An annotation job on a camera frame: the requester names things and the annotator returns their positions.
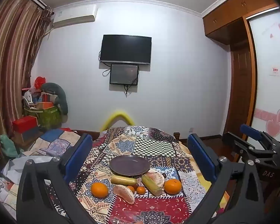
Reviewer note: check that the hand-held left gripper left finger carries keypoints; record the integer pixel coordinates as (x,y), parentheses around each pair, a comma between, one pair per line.
(79,155)

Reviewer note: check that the white air conditioner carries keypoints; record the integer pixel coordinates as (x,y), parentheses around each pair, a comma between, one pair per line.
(73,16)

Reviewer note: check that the peeled pomelo piece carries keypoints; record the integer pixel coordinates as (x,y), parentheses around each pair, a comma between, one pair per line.
(124,193)

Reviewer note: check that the blue grey box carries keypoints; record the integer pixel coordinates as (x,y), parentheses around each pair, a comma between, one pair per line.
(29,134)

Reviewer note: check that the wall television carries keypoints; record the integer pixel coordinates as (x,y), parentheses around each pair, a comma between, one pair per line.
(126,49)

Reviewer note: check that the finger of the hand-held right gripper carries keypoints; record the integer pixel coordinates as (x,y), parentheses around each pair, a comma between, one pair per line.
(249,130)
(233,141)

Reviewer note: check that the yellow curved chair back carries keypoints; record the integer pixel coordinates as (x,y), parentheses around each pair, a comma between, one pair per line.
(117,115)

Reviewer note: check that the small tangerine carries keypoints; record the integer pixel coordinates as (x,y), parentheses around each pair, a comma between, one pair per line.
(141,190)
(131,189)

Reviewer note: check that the dark purple plate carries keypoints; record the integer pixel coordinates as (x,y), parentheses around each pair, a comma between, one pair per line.
(129,165)

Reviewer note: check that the green box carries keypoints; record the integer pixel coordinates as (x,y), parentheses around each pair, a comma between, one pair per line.
(49,117)

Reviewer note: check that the small black monitor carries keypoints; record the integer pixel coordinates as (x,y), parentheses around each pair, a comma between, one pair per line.
(124,74)

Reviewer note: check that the orange box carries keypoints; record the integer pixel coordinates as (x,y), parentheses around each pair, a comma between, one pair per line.
(45,105)

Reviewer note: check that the red plastic bag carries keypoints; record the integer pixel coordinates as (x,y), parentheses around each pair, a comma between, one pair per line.
(40,82)

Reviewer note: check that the patchwork tablecloth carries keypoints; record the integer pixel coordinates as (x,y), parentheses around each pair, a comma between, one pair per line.
(154,144)

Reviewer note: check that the wooden bed post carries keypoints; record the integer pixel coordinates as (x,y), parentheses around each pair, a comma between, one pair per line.
(176,135)

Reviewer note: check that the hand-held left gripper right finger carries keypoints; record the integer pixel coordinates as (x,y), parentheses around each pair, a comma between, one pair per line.
(200,155)

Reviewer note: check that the wooden overhead cabinet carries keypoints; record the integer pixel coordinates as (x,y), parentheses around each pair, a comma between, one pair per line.
(233,11)

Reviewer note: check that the teal cloth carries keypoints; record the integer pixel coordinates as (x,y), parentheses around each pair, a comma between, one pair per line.
(9,145)

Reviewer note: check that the wooden door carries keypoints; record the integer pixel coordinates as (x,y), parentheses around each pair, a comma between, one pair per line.
(242,86)

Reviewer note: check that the pomelo piece with rind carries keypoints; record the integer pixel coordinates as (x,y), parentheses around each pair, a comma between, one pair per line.
(156,178)

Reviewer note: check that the white heart-print sliding door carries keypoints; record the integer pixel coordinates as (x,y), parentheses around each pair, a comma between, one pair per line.
(268,51)

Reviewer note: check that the grey neck pillow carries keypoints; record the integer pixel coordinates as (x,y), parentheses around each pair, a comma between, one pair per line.
(60,95)

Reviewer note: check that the striped brown curtain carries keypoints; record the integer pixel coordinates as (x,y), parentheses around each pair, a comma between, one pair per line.
(11,51)

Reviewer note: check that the pale patchwork quilt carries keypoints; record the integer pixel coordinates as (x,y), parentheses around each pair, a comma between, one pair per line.
(53,142)

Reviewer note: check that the red box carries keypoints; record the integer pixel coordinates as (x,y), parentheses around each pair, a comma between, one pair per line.
(24,122)

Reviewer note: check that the red paper sign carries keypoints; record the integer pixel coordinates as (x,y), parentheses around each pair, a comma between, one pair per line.
(275,71)

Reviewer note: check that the large orange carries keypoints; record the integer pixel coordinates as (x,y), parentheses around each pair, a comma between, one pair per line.
(173,186)
(99,189)

